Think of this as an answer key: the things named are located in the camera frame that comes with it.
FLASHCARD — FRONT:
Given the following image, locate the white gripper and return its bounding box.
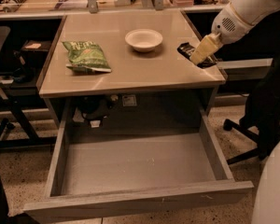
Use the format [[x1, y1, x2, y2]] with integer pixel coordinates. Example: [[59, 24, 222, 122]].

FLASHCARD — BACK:
[[189, 3, 254, 65]]

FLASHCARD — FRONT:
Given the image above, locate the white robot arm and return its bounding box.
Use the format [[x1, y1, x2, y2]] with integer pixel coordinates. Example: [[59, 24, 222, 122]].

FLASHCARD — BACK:
[[190, 0, 280, 224]]

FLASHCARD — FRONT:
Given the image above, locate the grey cabinet with steel top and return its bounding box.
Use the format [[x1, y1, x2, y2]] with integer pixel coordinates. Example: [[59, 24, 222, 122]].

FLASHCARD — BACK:
[[37, 9, 225, 120]]

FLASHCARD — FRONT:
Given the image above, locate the grey open top drawer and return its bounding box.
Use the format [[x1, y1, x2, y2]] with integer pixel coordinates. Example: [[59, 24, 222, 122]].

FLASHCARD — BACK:
[[24, 107, 253, 224]]

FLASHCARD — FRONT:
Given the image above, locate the white paper bowl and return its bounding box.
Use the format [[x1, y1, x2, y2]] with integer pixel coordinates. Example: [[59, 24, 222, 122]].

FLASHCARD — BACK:
[[125, 29, 163, 52]]

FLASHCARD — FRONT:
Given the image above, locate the black office chair right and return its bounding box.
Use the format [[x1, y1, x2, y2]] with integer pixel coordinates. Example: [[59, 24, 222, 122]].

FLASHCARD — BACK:
[[223, 56, 280, 164]]

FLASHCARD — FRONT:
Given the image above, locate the green chip bag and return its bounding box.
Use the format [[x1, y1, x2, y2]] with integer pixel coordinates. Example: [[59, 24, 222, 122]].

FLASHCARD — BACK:
[[63, 41, 111, 73]]

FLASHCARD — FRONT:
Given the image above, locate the black box with label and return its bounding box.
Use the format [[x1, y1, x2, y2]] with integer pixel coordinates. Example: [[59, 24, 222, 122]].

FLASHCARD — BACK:
[[20, 40, 52, 67]]

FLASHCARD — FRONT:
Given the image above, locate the black chair at left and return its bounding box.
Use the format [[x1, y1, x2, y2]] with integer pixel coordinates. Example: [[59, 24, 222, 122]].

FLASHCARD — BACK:
[[0, 26, 56, 148]]

